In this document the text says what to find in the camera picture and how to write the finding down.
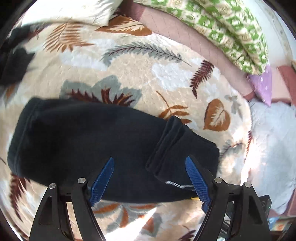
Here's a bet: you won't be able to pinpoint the green patterned quilt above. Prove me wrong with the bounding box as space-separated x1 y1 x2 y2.
138 0 268 75

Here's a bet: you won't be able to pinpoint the black garment pile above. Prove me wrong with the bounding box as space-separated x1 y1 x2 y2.
1 24 47 87

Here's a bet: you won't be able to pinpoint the black pants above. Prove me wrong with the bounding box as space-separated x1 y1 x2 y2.
8 98 219 203

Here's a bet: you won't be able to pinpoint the leaf-patterned plush blanket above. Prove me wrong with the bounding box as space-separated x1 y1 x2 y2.
1 23 252 240

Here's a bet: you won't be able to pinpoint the pink quilted bed sheet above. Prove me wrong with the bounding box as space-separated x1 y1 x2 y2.
120 1 295 104

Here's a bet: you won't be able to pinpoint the white floral pillow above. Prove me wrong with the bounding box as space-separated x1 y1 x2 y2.
21 0 122 27

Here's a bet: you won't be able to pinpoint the light blue crumpled sheet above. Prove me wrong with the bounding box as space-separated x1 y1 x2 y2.
241 100 295 214

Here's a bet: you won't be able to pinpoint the purple pillow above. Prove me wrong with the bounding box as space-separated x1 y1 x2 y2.
247 64 273 106

